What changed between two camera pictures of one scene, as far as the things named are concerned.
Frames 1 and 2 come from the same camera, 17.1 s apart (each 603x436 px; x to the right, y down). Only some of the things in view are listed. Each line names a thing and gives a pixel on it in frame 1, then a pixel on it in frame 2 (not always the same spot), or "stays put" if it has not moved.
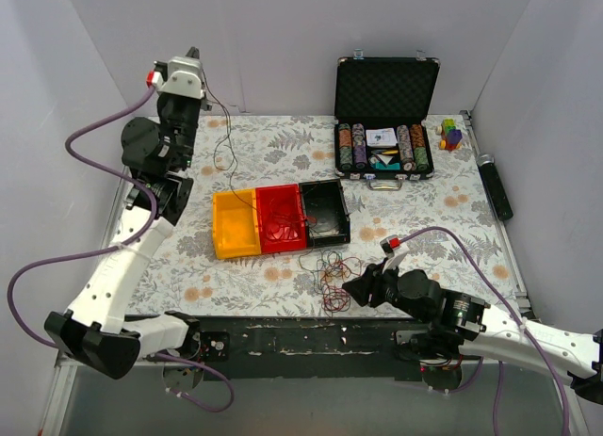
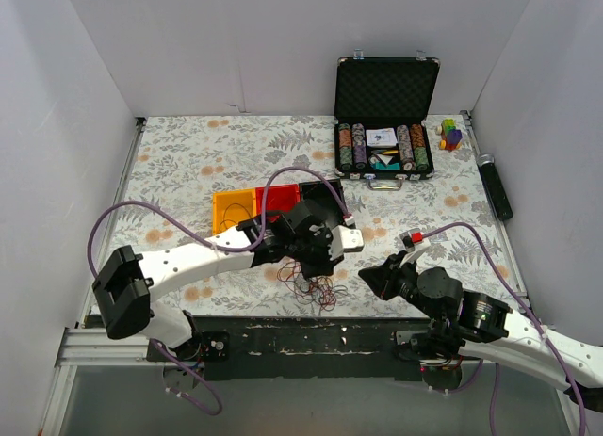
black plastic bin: [327, 219] stays put
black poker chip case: [381, 132] stays put
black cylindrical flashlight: [486, 163] stays put
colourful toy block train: [450, 135] stays put
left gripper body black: [178, 103] -> [316, 255]
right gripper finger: [359, 288] -> [385, 279]
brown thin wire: [218, 145] -> [223, 221]
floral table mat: [445, 224] stays put
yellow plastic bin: [236, 224] stays put
